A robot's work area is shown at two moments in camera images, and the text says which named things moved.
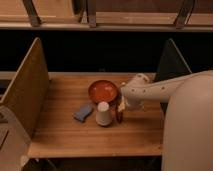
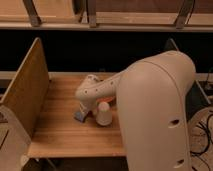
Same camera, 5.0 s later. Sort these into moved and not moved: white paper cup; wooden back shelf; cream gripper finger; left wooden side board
Moved: cream gripper finger
Not moved: wooden back shelf; white paper cup; left wooden side board
